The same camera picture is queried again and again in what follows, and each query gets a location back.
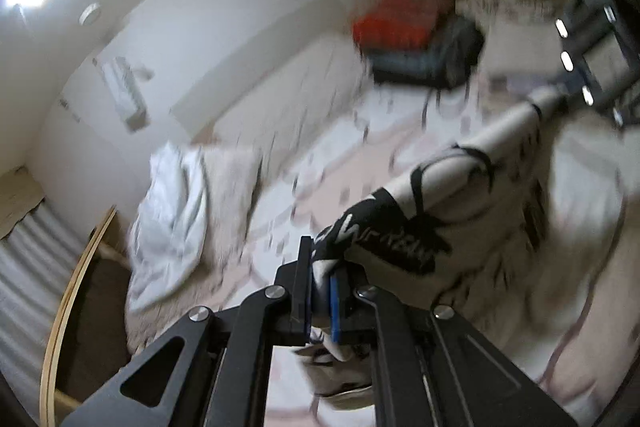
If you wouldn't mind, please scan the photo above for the round ceiling lamp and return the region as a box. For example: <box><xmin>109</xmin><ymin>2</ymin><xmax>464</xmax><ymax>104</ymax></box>
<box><xmin>79</xmin><ymin>3</ymin><xmax>103</xmax><ymax>26</ymax></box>

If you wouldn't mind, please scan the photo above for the white striped curtain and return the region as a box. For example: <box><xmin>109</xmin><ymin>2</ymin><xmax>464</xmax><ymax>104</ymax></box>
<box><xmin>0</xmin><ymin>202</ymin><xmax>96</xmax><ymax>388</ymax></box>

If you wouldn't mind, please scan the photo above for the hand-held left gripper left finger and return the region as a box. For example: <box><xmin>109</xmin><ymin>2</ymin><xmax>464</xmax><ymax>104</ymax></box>
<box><xmin>60</xmin><ymin>236</ymin><xmax>314</xmax><ymax>427</ymax></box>

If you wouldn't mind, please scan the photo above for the bed with patterned sheet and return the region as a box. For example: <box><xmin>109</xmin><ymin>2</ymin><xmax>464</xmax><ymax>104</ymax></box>
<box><xmin>125</xmin><ymin>34</ymin><xmax>626</xmax><ymax>427</ymax></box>

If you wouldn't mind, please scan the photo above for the curved wooden frame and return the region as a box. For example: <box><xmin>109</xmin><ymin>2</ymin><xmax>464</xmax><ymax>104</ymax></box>
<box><xmin>40</xmin><ymin>206</ymin><xmax>118</xmax><ymax>413</ymax></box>

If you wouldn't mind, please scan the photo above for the blue cloth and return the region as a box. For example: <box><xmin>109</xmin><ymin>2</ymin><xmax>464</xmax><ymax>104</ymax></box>
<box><xmin>372</xmin><ymin>52</ymin><xmax>441</xmax><ymax>80</ymax></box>

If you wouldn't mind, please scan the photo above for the white duvet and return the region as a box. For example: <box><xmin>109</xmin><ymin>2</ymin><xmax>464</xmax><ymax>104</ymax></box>
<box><xmin>125</xmin><ymin>142</ymin><xmax>211</xmax><ymax>313</ymax></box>

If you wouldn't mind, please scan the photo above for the beige fuzzy blanket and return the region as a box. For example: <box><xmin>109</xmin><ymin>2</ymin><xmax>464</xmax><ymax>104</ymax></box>
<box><xmin>125</xmin><ymin>142</ymin><xmax>266</xmax><ymax>348</ymax></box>

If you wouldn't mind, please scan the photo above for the white air conditioner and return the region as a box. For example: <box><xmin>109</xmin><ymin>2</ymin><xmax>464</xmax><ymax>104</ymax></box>
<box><xmin>92</xmin><ymin>56</ymin><xmax>151</xmax><ymax>132</ymax></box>

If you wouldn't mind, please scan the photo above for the white shirt with black print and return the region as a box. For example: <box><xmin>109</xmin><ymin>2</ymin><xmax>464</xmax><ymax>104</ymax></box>
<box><xmin>295</xmin><ymin>82</ymin><xmax>631</xmax><ymax>413</ymax></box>

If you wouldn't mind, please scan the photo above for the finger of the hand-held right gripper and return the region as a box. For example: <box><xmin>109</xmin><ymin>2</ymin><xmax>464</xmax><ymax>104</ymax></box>
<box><xmin>554</xmin><ymin>4</ymin><xmax>632</xmax><ymax>68</ymax></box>
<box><xmin>562</xmin><ymin>54</ymin><xmax>640</xmax><ymax>130</ymax></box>

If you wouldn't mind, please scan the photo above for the red cloth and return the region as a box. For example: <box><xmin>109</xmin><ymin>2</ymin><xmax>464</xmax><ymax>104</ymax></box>
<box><xmin>352</xmin><ymin>0</ymin><xmax>443</xmax><ymax>52</ymax></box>

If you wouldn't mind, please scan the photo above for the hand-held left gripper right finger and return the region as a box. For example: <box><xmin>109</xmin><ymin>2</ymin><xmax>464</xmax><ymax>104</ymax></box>
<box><xmin>329</xmin><ymin>263</ymin><xmax>577</xmax><ymax>427</ymax></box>

